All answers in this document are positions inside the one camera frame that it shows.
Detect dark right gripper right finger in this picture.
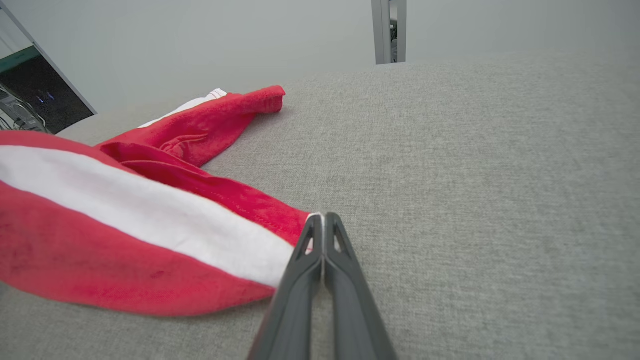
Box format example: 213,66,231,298
324,212,399,360

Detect dark glass panel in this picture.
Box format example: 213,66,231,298
0,45,96,135

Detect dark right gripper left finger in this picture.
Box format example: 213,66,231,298
248,212,325,360

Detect red and white jersey garment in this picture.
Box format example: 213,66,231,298
0,130,313,318

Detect crumpled red white lettered jersey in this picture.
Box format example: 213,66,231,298
95,85,286,168

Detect grey fabric sofa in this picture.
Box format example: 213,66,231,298
0,47,640,360

